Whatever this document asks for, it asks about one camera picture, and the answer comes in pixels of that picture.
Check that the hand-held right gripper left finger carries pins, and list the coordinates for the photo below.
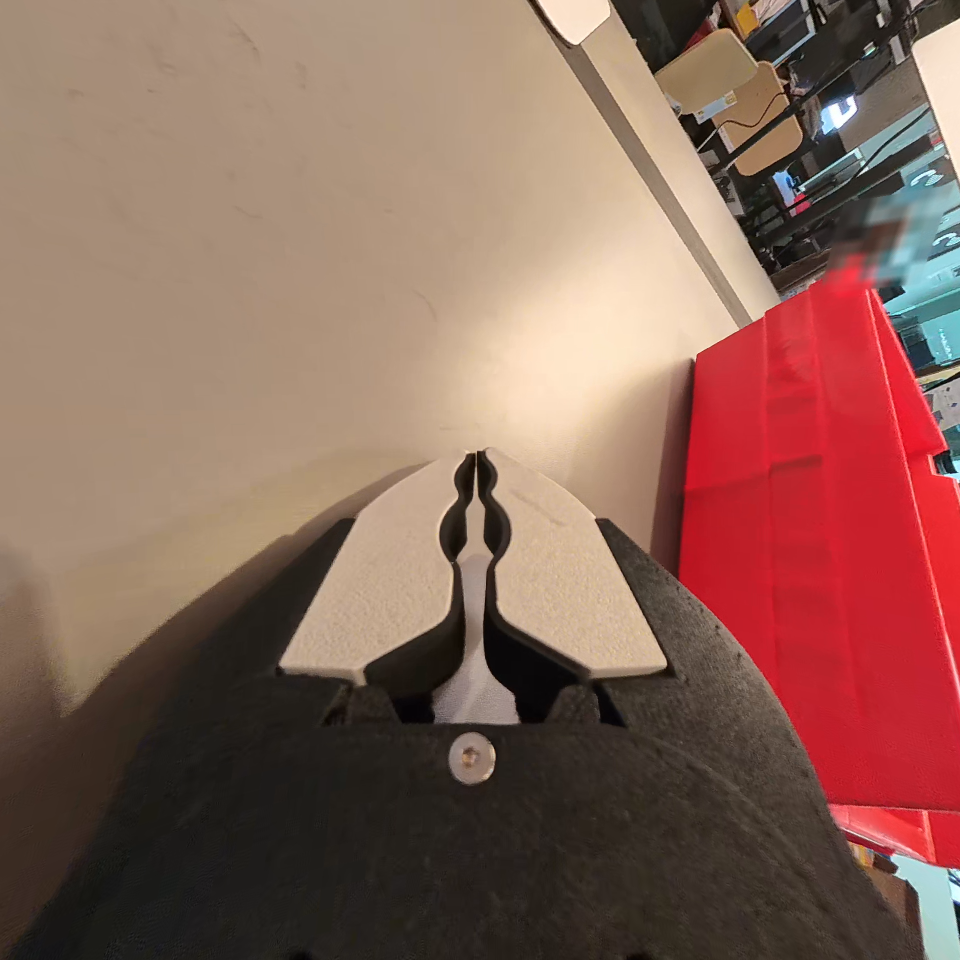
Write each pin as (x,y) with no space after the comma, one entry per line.
(375,592)

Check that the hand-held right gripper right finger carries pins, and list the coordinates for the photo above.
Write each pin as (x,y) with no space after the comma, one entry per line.
(577,592)

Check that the red plastic bin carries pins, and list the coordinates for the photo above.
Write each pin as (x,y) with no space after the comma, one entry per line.
(787,525)

